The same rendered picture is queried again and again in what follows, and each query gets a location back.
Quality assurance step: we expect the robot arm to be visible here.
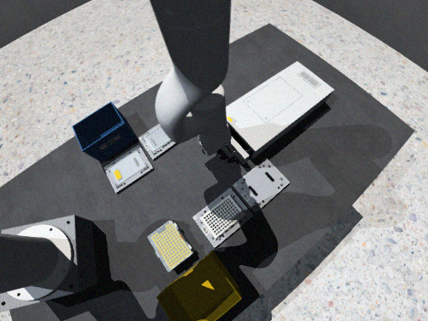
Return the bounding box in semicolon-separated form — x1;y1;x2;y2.
0;0;231;301

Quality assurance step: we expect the olive-brown open bin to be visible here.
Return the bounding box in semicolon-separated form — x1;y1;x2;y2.
156;251;242;321

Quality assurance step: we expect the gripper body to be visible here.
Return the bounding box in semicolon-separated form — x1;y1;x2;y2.
198;123;232;156

